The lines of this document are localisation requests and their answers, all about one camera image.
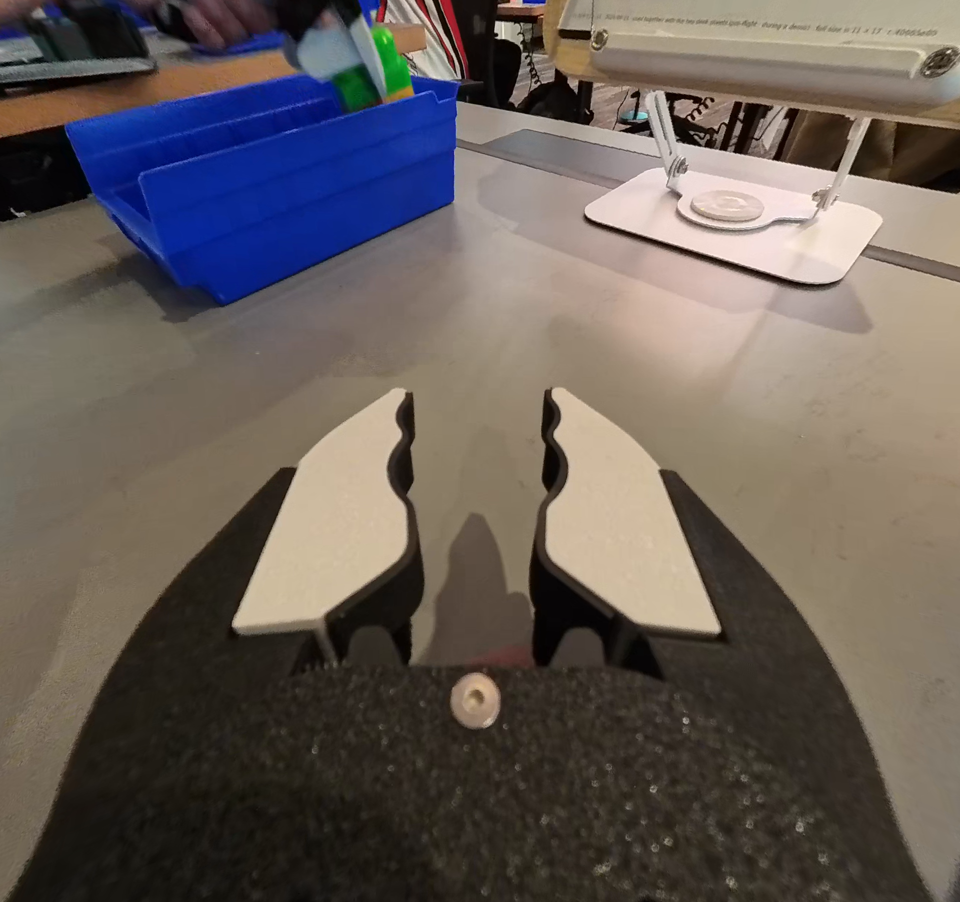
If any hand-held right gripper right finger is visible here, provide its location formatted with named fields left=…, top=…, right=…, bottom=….
left=528, top=387, right=723, bottom=665

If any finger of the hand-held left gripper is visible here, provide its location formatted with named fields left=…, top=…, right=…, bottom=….
left=294, top=26, right=370, bottom=83
left=347, top=12, right=390, bottom=104

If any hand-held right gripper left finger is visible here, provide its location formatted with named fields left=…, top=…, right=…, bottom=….
left=231, top=388, right=426, bottom=663

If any green mega block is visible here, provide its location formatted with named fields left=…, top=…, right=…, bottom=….
left=330, top=26, right=415, bottom=112

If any wooden table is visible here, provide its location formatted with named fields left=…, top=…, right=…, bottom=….
left=0, top=23, right=427, bottom=140

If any black charger case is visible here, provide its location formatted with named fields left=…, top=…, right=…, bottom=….
left=0, top=6, right=155, bottom=86

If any instruction board on white stand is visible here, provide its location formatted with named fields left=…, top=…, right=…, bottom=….
left=543, top=0, right=960, bottom=286

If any tan curtain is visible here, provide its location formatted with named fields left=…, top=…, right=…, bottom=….
left=780, top=111, right=960, bottom=191

